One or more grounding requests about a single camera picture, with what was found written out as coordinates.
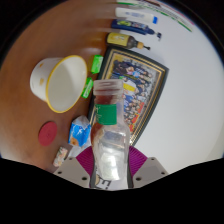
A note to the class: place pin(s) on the white cup with yellow rim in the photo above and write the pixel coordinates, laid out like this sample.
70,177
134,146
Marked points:
63,85

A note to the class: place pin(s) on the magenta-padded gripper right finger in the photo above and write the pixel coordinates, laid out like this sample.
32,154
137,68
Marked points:
148,170

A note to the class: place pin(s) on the flat round red coaster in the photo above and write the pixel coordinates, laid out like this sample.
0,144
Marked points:
47,133

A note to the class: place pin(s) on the amber pump bottle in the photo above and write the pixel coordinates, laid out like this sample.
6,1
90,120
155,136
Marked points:
121,40

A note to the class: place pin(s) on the clear plastic bottle green label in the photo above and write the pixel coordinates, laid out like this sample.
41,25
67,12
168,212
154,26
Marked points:
110,146

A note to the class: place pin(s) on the blue tissue pack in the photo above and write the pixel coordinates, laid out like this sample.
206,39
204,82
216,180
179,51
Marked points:
79,131

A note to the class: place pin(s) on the small patterned packet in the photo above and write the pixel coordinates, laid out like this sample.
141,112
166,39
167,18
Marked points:
60,156

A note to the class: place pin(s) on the dark blue pump bottle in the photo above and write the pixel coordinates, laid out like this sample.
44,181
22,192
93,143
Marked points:
130,26

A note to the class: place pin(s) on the framed group photo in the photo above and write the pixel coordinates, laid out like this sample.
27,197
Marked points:
140,80

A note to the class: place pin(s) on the small green box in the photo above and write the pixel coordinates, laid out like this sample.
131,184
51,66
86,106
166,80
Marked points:
97,64
87,87

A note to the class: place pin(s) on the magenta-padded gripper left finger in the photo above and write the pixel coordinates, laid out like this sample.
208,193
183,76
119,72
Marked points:
71,170

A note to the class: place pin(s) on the long blue green box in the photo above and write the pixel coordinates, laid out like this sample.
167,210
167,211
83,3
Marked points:
160,12

